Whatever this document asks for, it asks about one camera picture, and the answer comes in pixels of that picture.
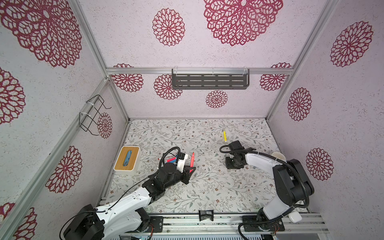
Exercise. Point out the pink highlighter pen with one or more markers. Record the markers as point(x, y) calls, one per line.
point(192, 161)
point(172, 159)

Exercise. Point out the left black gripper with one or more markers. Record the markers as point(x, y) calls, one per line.
point(186, 176)

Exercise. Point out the white small puck device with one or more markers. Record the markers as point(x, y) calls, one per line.
point(295, 216)

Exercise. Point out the dark grey wall shelf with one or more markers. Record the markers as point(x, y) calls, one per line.
point(197, 81)

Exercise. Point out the yellow highlighter pen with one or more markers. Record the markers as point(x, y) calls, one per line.
point(225, 136)

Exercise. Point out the white ceramic mug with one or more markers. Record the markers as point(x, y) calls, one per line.
point(278, 156)

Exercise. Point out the black wire wall rack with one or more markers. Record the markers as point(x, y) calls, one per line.
point(96, 120)

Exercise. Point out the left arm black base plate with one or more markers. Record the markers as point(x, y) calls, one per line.
point(154, 225)

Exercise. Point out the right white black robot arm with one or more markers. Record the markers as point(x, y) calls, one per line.
point(293, 187)

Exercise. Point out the wooden lid tissue box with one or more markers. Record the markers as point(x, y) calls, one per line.
point(128, 160)

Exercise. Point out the small black clip bracket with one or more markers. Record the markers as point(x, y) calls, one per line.
point(206, 215)

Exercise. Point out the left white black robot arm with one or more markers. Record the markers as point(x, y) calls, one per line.
point(127, 214)

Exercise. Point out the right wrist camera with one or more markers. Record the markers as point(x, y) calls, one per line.
point(236, 146)

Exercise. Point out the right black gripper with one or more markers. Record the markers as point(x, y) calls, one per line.
point(228, 165)

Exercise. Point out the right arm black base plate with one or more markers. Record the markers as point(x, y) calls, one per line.
point(255, 224)

